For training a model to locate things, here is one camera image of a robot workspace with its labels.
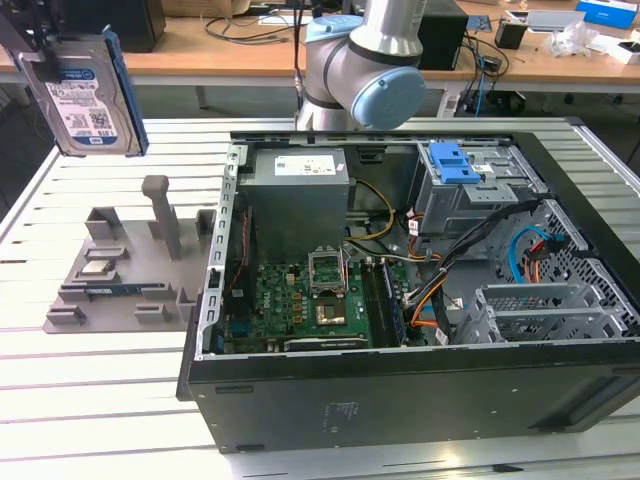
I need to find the clear plastic bag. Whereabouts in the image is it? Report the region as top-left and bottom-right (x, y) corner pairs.
(547, 22), (601, 56)

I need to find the small black box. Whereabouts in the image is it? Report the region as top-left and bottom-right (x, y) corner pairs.
(494, 22), (527, 50)

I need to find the black graphics card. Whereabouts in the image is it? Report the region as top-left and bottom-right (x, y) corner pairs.
(282, 333), (374, 352)

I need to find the black cable bundle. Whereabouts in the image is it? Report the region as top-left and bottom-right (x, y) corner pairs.
(459, 27), (511, 117)

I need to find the metal socket cover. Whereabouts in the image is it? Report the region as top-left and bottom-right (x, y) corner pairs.
(307, 245), (347, 300)

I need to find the dark blue RAM stick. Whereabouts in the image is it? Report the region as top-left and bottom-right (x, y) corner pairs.
(85, 284), (143, 297)

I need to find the black PC case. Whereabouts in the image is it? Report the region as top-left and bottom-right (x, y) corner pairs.
(175, 115), (640, 455)

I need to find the black RAM slot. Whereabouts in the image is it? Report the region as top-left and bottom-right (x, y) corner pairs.
(360, 257), (386, 349)

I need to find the grey metal drive cage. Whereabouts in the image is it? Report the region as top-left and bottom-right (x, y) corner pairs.
(412, 140), (549, 251)

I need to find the grey metal disk bay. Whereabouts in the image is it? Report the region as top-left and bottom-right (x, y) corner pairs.
(452, 282), (626, 346)

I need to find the yellow wire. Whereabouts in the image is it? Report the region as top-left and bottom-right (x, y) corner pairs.
(349, 179), (396, 244)

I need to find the small black computer tower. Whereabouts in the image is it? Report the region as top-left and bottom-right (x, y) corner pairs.
(417, 12), (470, 71)

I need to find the hard disk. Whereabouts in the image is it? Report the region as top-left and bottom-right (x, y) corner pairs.
(17, 25), (150, 159)

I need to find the large black computer tower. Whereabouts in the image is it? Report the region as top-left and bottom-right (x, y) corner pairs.
(59, 0), (167, 54)

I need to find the grey parts rack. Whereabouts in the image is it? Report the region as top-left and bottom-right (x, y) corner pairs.
(40, 175), (217, 335)

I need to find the blue plastic drive latch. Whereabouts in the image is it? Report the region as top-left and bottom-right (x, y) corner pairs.
(430, 142), (479, 185)

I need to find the grey power supply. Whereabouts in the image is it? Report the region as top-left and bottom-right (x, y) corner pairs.
(238, 148), (357, 264)

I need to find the CPU socket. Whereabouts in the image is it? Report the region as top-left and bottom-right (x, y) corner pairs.
(314, 298), (347, 326)

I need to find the black RAM stick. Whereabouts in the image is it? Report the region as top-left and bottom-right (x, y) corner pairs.
(382, 259), (407, 346)

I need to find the thin black cable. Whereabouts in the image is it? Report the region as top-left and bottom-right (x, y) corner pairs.
(201, 7), (307, 47)

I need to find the orange wire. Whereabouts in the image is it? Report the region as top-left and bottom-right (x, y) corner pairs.
(410, 279), (451, 329)

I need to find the white open box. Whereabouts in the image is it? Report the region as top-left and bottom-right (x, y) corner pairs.
(587, 34), (640, 66)

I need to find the green motherboard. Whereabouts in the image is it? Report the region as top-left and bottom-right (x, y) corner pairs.
(222, 244), (416, 354)

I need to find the black power connector wire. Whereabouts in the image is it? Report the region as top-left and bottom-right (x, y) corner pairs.
(524, 232), (566, 287)

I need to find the blue wire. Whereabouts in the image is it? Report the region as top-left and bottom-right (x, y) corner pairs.
(509, 225), (554, 286)

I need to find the black wire bundle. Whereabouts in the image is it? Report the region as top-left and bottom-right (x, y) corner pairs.
(422, 199), (544, 321)

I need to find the red wire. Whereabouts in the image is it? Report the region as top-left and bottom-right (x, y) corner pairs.
(234, 207), (251, 296)

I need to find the blue and white box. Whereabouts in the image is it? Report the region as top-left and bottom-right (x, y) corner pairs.
(574, 0), (640, 29)

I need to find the flat grey box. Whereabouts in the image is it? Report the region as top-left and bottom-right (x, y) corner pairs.
(527, 9), (586, 34)

